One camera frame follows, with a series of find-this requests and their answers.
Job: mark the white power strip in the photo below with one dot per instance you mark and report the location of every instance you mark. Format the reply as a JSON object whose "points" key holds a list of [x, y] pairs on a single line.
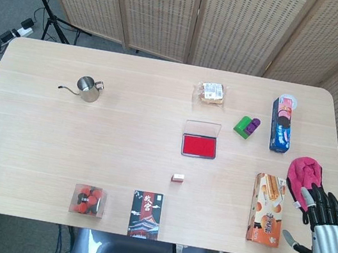
{"points": [[22, 32]]}

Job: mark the steel gooseneck pitcher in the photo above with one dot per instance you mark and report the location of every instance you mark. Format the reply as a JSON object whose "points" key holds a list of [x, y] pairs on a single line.
{"points": [[88, 91]]}

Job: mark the orange biscuit box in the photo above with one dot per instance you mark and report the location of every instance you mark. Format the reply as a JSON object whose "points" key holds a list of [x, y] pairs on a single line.
{"points": [[266, 214]]}

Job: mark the black red palace box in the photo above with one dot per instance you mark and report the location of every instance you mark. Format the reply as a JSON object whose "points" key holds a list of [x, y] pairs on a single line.
{"points": [[144, 216]]}

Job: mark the red ink pad case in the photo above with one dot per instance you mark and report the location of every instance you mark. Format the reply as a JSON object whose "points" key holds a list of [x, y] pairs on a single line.
{"points": [[199, 147]]}

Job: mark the clear bread snack packet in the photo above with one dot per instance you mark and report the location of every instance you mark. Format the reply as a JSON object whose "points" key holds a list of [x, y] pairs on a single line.
{"points": [[210, 94]]}

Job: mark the small pink eraser block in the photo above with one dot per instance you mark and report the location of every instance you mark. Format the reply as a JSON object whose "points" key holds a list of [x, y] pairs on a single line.
{"points": [[178, 178]]}

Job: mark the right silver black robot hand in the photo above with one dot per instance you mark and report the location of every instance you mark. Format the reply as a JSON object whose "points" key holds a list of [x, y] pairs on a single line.
{"points": [[328, 239]]}

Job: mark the blue cookie box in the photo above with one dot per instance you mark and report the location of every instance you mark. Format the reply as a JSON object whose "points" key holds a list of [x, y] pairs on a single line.
{"points": [[281, 129]]}

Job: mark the wooden rattan folding screen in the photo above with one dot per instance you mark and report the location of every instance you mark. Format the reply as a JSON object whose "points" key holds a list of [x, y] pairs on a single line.
{"points": [[162, 8]]}

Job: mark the green purple toy block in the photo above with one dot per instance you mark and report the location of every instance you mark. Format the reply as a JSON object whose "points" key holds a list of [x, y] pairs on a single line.
{"points": [[242, 127]]}

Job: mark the clear box red black balls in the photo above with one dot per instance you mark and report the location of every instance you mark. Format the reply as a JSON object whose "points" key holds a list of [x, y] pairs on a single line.
{"points": [[88, 200]]}

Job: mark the pink black cloth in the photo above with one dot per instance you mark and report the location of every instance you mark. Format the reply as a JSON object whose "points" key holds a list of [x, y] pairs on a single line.
{"points": [[302, 171]]}

